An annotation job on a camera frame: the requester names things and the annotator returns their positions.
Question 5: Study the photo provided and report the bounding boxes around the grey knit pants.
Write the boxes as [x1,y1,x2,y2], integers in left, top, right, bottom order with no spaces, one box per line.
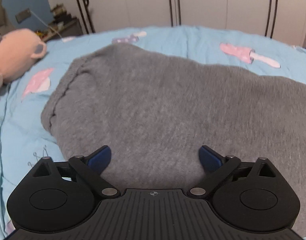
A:
[41,44,306,236]

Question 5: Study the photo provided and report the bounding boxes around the light blue mushroom bedsheet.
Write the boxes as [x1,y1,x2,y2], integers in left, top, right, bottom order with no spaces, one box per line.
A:
[0,26,306,239]

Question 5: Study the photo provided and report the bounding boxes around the pink plush toy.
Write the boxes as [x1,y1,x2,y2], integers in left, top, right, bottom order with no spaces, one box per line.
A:
[0,29,47,89]

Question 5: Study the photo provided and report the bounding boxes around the cluttered bedside table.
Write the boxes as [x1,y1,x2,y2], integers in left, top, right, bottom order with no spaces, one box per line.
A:
[30,3,83,42]

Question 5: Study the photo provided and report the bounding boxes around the white wardrobe with black stripes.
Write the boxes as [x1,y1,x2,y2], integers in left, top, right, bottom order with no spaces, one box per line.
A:
[48,0,306,47]

